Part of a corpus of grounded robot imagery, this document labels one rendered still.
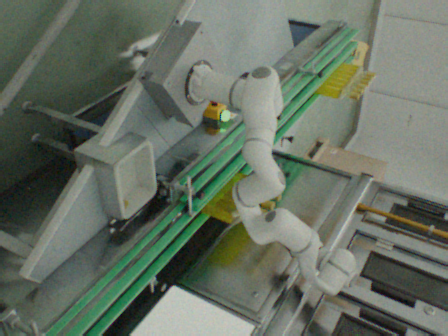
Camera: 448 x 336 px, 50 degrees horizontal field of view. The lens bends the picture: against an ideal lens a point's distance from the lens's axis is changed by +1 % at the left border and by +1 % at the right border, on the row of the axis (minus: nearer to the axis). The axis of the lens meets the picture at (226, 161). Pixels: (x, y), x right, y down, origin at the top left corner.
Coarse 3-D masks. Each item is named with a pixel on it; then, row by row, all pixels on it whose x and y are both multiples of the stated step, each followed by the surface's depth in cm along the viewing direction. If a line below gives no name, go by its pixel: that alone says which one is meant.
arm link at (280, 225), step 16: (240, 208) 136; (256, 208) 139; (256, 224) 133; (272, 224) 129; (288, 224) 129; (304, 224) 134; (256, 240) 134; (272, 240) 132; (288, 240) 130; (304, 240) 131
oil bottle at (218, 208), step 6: (216, 198) 175; (210, 204) 172; (216, 204) 172; (222, 204) 172; (228, 204) 172; (234, 204) 172; (204, 210) 175; (210, 210) 173; (216, 210) 171; (222, 210) 170; (228, 210) 169; (234, 210) 169; (216, 216) 173; (222, 216) 171; (228, 216) 170; (234, 216) 168; (228, 222) 171; (234, 222) 170
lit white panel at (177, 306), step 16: (176, 288) 161; (160, 304) 155; (176, 304) 155; (192, 304) 155; (208, 304) 155; (144, 320) 150; (160, 320) 150; (176, 320) 150; (192, 320) 150; (208, 320) 150; (224, 320) 150; (240, 320) 150
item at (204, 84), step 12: (192, 72) 157; (204, 72) 156; (216, 72) 158; (192, 84) 157; (204, 84) 155; (216, 84) 153; (228, 84) 151; (192, 96) 159; (204, 96) 158; (216, 96) 154; (228, 96) 151
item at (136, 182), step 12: (144, 144) 149; (132, 156) 157; (144, 156) 156; (120, 168) 154; (132, 168) 159; (144, 168) 159; (120, 180) 156; (132, 180) 161; (144, 180) 162; (120, 192) 146; (132, 192) 162; (144, 192) 162; (120, 204) 148; (132, 204) 157
